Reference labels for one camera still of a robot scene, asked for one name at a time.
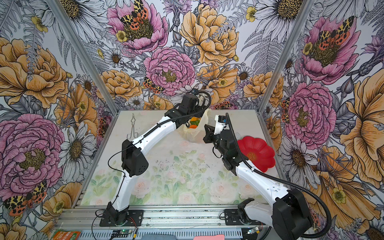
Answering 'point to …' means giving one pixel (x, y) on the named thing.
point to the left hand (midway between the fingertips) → (197, 109)
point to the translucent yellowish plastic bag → (197, 135)
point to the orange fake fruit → (193, 126)
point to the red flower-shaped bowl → (256, 150)
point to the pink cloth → (220, 237)
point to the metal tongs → (135, 134)
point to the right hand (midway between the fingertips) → (204, 129)
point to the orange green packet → (66, 235)
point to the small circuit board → (121, 233)
